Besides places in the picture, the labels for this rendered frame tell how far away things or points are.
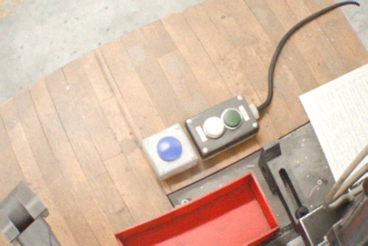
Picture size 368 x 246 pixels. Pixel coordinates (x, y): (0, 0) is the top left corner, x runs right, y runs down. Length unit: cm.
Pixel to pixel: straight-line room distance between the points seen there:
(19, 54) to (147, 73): 113
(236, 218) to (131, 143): 22
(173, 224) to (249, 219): 13
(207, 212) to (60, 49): 124
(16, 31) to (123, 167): 127
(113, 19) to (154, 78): 109
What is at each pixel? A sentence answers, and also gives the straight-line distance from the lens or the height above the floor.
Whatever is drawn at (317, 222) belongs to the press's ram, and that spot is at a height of 114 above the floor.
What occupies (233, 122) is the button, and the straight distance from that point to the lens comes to 149.
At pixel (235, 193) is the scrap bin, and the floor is 91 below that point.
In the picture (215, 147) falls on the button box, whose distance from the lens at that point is 148.
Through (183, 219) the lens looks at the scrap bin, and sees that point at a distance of 147.
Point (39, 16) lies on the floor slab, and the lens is 269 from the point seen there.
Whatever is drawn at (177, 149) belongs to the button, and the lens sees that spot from 147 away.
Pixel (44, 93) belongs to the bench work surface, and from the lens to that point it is 157.
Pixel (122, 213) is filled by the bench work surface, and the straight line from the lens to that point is 148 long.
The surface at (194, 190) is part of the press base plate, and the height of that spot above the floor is 90.
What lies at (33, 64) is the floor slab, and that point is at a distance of 261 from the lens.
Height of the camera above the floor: 232
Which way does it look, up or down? 69 degrees down
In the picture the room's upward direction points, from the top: 1 degrees clockwise
